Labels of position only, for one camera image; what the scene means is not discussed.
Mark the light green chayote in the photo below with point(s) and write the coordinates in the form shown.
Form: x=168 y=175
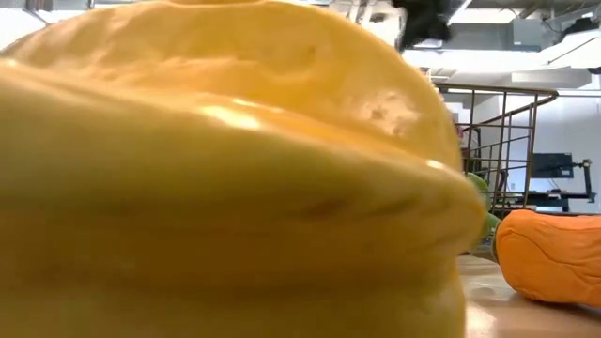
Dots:
x=479 y=188

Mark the large yellow bell pepper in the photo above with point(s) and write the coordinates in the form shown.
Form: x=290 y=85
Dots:
x=211 y=178

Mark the black computer monitor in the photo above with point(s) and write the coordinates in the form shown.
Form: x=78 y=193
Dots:
x=554 y=165

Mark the dark office desk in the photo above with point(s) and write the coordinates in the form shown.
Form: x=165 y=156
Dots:
x=559 y=199

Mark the orange chili pepper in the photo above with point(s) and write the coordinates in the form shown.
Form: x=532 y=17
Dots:
x=549 y=256

